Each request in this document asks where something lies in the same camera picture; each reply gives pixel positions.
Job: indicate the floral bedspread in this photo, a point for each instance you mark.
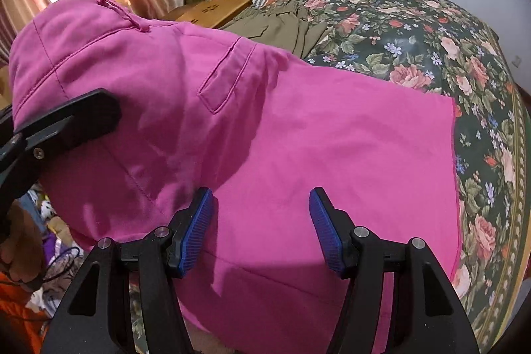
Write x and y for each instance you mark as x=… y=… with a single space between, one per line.
x=439 y=47

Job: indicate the brown cardboard box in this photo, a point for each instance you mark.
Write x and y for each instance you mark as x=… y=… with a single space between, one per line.
x=211 y=14

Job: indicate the orange sleeve forearm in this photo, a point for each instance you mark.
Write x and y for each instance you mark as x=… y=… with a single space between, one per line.
x=22 y=328

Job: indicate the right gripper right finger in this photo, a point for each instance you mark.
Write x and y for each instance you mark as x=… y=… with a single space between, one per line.
x=333 y=228

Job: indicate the left hand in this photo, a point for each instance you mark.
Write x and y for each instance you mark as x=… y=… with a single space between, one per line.
x=22 y=253

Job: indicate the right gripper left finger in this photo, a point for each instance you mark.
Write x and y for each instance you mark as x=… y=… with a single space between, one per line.
x=188 y=228

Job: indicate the pink pants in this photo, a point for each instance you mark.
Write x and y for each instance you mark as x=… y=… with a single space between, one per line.
x=259 y=127

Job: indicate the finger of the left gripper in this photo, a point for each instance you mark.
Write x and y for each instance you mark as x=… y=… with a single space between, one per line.
x=81 y=119

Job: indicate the olive green pants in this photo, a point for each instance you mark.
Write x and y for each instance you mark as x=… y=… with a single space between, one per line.
x=287 y=26

